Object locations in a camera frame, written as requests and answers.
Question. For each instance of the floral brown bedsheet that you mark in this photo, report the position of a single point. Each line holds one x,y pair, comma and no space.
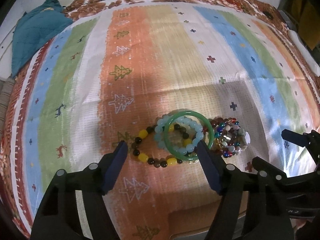
156,196

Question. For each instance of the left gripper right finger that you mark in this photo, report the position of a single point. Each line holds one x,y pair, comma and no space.
266,215

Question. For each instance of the striped colourful mat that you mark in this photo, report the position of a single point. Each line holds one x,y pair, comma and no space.
109,76

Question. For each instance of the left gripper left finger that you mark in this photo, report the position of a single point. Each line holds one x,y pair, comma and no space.
57,216

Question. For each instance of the green jade bangle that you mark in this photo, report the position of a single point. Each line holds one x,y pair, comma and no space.
171,119

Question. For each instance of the teal quilted pillow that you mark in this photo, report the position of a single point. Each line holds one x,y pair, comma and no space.
34,30

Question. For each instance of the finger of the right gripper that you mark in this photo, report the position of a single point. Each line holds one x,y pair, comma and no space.
308,140
267,170

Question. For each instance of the grey striped cushion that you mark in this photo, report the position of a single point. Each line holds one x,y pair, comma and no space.
6,91

